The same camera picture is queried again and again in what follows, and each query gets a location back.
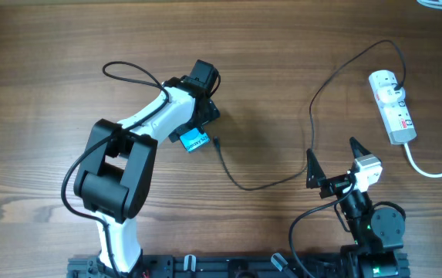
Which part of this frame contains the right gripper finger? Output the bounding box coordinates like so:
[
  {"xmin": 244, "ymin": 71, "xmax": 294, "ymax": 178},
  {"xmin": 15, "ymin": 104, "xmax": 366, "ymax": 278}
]
[
  {"xmin": 349, "ymin": 137, "xmax": 371, "ymax": 158},
  {"xmin": 306, "ymin": 148, "xmax": 326, "ymax": 188}
]

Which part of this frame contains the blue Galaxy smartphone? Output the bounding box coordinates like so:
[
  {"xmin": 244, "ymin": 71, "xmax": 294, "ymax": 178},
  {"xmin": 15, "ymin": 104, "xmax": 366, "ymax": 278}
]
[{"xmin": 180, "ymin": 128, "xmax": 210, "ymax": 153}]

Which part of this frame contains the black USB charging cable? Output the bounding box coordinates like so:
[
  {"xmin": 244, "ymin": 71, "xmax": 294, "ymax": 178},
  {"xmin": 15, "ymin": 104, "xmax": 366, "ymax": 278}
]
[{"xmin": 212, "ymin": 39, "xmax": 407, "ymax": 192}]

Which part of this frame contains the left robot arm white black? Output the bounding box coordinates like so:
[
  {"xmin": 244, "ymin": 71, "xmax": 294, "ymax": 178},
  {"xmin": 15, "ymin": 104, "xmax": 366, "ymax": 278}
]
[{"xmin": 69, "ymin": 60, "xmax": 221, "ymax": 277}]

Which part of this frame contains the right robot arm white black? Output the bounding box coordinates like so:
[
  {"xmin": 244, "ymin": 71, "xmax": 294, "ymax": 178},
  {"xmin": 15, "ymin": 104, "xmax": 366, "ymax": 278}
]
[{"xmin": 306, "ymin": 137, "xmax": 410, "ymax": 277}]

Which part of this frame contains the white USB charger plug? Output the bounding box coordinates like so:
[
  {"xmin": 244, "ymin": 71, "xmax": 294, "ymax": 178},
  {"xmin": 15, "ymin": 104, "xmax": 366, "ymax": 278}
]
[{"xmin": 374, "ymin": 86, "xmax": 405, "ymax": 107}]

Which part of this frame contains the white power strip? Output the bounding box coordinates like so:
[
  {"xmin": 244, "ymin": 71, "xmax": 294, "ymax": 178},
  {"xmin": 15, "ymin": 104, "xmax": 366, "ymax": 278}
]
[{"xmin": 369, "ymin": 69, "xmax": 417, "ymax": 145}]

